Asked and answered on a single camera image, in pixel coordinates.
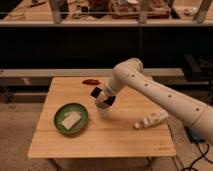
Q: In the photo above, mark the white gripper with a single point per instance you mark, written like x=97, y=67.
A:
x=102, y=97

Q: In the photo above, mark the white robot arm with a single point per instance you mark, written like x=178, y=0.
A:
x=193, y=113

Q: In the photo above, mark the white rectangular eraser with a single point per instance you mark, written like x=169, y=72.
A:
x=71, y=120

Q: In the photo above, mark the red chili pepper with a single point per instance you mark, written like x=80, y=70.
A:
x=91, y=82

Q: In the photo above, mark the green plate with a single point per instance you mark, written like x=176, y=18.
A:
x=64, y=112

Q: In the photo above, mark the wooden folding table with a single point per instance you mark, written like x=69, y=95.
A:
x=108, y=133

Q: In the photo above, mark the white plastic bottle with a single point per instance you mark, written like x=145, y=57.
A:
x=151, y=120

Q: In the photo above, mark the dark blue power adapter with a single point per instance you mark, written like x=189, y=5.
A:
x=192, y=136

